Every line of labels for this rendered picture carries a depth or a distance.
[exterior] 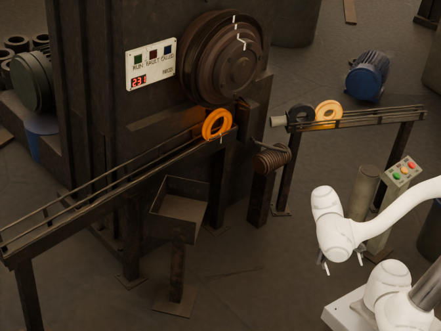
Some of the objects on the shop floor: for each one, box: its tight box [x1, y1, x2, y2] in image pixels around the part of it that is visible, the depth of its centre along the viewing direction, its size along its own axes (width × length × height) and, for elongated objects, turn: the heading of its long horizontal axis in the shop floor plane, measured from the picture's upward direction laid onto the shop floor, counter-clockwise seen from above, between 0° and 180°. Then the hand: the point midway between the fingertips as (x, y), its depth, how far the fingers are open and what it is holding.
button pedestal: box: [362, 156, 423, 265], centre depth 303 cm, size 16×24×62 cm, turn 127°
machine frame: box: [45, 0, 278, 265], centre depth 291 cm, size 73×108×176 cm
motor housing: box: [246, 143, 291, 229], centre depth 318 cm, size 13×22×54 cm, turn 127°
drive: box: [0, 43, 65, 187], centre depth 333 cm, size 104×95×178 cm
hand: (344, 266), depth 218 cm, fingers open, 13 cm apart
